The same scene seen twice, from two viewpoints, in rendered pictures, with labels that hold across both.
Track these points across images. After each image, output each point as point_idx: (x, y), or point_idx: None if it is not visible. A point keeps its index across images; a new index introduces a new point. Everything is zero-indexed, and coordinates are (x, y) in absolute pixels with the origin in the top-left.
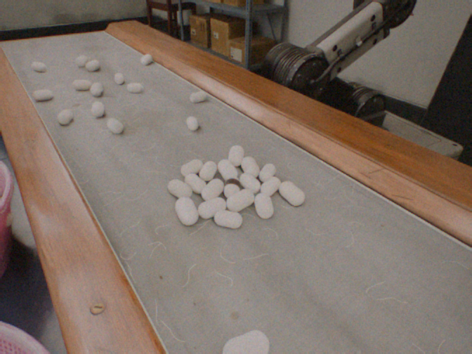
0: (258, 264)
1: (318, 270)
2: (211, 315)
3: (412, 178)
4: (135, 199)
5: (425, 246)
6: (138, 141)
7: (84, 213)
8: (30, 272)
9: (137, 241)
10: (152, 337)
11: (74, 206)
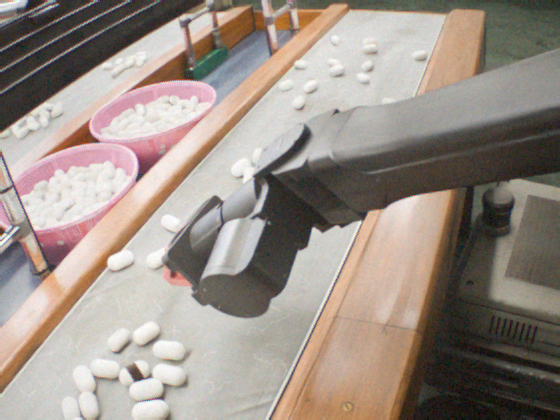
0: None
1: None
2: (185, 211)
3: (374, 229)
4: (240, 151)
5: (312, 267)
6: (298, 119)
7: (201, 142)
8: None
9: (209, 170)
10: (154, 194)
11: (204, 136)
